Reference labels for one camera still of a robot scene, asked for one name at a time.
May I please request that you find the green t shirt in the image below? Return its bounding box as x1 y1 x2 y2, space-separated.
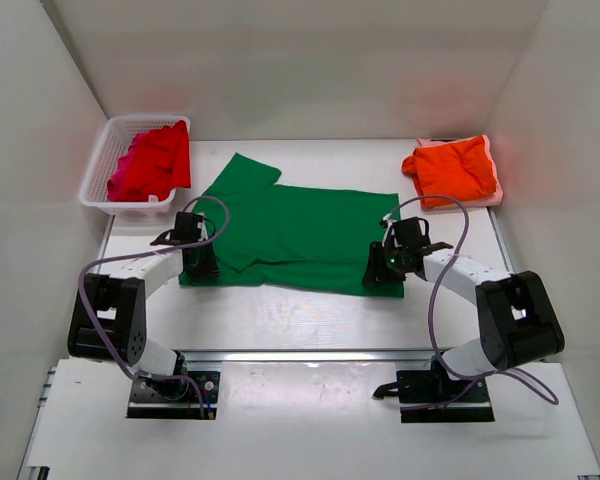
179 154 404 298

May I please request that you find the orange folded t shirt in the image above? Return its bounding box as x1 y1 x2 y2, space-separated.
401 135 499 207

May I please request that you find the magenta t shirt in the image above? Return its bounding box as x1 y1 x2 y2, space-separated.
107 133 146 202

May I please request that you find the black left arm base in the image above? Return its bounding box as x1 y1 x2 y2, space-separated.
126 365 221 421

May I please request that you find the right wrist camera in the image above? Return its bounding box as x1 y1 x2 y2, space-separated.
380 214 396 243

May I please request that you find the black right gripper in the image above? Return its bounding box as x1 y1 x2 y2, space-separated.
363 242 408 286

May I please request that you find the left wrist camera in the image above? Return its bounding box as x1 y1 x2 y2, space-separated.
198 215 217 246

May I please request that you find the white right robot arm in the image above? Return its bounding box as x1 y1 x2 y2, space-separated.
362 217 565 401

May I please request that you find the white plastic basket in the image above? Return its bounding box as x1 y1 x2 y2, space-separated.
78 113 190 216

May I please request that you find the pink folded t shirt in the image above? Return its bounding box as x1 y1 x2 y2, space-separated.
415 133 505 211

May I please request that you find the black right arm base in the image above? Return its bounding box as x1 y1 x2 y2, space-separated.
372 359 495 425

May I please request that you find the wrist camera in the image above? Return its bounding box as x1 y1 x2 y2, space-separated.
198 215 217 246
380 214 396 243

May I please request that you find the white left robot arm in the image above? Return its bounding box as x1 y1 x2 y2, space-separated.
67 212 219 398

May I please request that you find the red t shirt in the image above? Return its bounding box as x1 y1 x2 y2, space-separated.
118 121 191 202

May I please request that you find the aluminium rail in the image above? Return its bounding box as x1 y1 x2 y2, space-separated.
182 349 434 363

